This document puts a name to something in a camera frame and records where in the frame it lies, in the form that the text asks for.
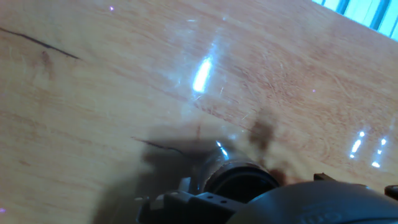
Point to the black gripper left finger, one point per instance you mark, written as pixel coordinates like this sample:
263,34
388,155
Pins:
202,208

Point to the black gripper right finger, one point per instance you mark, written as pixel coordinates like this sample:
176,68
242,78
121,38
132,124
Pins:
392,190

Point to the clear glass jar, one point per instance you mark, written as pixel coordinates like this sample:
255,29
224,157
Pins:
217,155

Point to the wooden board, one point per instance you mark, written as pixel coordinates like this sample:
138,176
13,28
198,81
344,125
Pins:
93,93

